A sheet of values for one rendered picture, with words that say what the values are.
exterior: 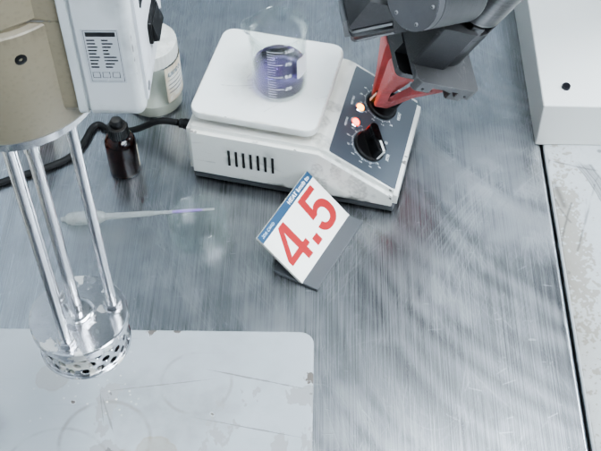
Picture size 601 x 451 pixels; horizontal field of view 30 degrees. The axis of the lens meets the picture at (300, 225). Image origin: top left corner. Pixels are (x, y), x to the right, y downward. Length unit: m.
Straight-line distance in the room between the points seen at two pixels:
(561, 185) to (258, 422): 0.38
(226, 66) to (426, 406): 0.37
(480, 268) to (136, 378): 0.32
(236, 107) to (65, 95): 0.46
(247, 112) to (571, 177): 0.32
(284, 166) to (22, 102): 0.50
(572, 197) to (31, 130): 0.63
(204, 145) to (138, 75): 0.49
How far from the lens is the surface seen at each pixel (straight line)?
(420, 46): 0.97
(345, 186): 1.03
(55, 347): 0.77
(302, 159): 1.02
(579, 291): 1.02
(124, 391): 0.94
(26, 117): 0.57
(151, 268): 1.02
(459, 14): 0.90
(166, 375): 0.94
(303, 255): 1.00
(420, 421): 0.93
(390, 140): 1.06
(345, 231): 1.03
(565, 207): 1.08
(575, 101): 1.10
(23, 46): 0.55
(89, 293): 0.79
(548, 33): 1.16
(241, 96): 1.03
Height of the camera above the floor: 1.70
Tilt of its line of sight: 50 degrees down
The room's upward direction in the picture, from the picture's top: 1 degrees counter-clockwise
